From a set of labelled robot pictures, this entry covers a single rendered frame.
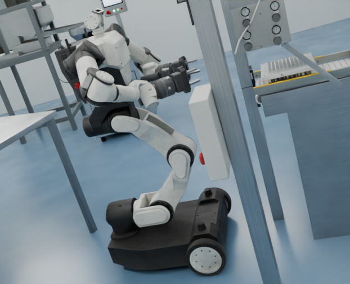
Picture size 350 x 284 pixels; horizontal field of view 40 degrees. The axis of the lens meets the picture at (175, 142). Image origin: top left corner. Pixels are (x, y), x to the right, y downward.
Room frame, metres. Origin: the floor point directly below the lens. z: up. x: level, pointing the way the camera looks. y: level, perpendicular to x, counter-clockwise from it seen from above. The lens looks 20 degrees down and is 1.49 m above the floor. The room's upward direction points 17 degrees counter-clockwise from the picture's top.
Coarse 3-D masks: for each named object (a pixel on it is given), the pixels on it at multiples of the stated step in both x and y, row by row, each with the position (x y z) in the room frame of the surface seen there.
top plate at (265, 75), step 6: (306, 54) 2.24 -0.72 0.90; (312, 60) 2.11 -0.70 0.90; (264, 66) 2.25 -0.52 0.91; (300, 66) 2.07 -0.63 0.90; (306, 66) 2.04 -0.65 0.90; (264, 72) 2.15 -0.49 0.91; (276, 72) 2.09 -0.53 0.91; (282, 72) 2.07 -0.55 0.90; (288, 72) 2.06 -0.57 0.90; (294, 72) 2.05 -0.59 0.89; (300, 72) 2.04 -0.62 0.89; (264, 78) 2.08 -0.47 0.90; (270, 78) 2.08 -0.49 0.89
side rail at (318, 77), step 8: (328, 72) 1.99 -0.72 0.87; (336, 72) 1.98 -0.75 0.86; (344, 72) 1.98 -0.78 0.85; (296, 80) 2.03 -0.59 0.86; (304, 80) 2.02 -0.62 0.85; (312, 80) 2.01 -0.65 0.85; (320, 80) 2.00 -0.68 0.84; (256, 88) 2.07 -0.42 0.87; (264, 88) 2.06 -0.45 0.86; (272, 88) 2.06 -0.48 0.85; (280, 88) 2.05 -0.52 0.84
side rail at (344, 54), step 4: (336, 52) 2.24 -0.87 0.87; (340, 52) 2.23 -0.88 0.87; (344, 52) 2.23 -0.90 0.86; (348, 52) 2.22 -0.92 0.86; (324, 56) 2.25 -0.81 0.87; (328, 56) 2.25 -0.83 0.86; (332, 56) 2.24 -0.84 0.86; (336, 56) 2.24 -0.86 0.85; (340, 56) 2.23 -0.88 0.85; (344, 56) 2.23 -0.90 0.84; (348, 56) 2.22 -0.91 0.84; (316, 60) 2.26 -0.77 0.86; (320, 60) 2.26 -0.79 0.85; (324, 60) 2.25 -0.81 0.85; (328, 60) 2.25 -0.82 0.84; (332, 60) 2.24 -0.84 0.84; (256, 72) 2.34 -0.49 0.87; (260, 72) 2.33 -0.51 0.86; (256, 76) 2.34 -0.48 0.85; (260, 76) 2.33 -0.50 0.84
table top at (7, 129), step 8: (40, 112) 2.97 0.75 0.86; (48, 112) 2.90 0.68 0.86; (56, 112) 2.90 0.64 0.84; (0, 120) 3.10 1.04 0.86; (8, 120) 3.02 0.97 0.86; (16, 120) 2.95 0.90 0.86; (24, 120) 2.89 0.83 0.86; (32, 120) 2.83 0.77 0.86; (40, 120) 2.79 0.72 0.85; (48, 120) 2.84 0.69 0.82; (0, 128) 2.86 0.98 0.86; (8, 128) 2.79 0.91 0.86; (16, 128) 2.74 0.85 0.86; (24, 128) 2.68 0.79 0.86; (32, 128) 2.72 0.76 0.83; (0, 136) 2.67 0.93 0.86; (8, 136) 2.61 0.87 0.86; (16, 136) 2.62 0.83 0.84; (0, 144) 2.52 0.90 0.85; (8, 144) 2.56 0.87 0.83
